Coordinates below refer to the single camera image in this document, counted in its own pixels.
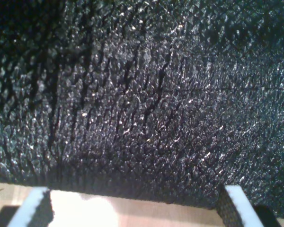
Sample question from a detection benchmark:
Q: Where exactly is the black bubble mat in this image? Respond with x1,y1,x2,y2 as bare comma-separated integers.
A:
0,0,284,220

